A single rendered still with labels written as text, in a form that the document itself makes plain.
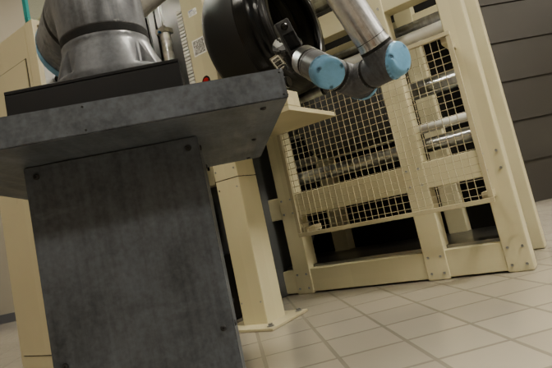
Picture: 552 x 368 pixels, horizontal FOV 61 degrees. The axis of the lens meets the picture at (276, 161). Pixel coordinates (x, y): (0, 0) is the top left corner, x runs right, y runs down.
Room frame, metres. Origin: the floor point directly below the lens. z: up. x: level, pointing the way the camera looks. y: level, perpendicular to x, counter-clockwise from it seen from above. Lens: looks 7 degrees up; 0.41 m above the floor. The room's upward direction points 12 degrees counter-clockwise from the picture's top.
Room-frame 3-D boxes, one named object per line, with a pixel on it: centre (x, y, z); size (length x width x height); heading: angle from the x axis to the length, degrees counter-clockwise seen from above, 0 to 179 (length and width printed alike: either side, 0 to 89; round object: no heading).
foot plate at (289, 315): (2.04, 0.19, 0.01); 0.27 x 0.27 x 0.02; 57
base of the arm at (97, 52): (0.80, 0.25, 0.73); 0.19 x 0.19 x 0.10
